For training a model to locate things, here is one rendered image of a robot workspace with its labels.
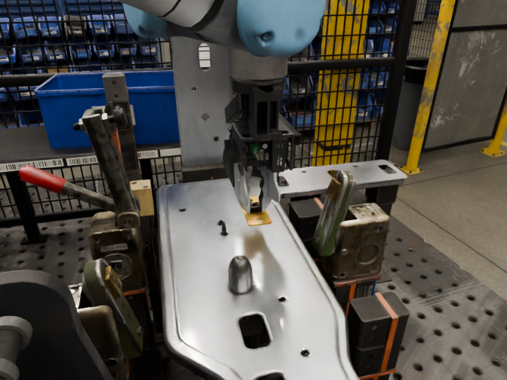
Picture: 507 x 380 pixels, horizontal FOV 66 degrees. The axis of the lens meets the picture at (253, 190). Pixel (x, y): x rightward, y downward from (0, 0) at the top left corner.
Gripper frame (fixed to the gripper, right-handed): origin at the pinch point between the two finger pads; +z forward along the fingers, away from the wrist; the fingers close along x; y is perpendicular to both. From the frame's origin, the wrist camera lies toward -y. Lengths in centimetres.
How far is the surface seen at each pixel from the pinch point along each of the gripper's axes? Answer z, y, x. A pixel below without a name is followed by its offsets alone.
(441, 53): 16, -189, 178
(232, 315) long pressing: 5.1, 17.6, -7.1
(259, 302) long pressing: 5.1, 16.3, -3.3
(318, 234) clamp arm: 4.1, 5.1, 9.2
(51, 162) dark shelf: 3.4, -32.3, -36.8
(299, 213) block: 7.2, -5.8, 10.0
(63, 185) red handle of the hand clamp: -6.8, 0.7, -26.7
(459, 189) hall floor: 106, -156, 192
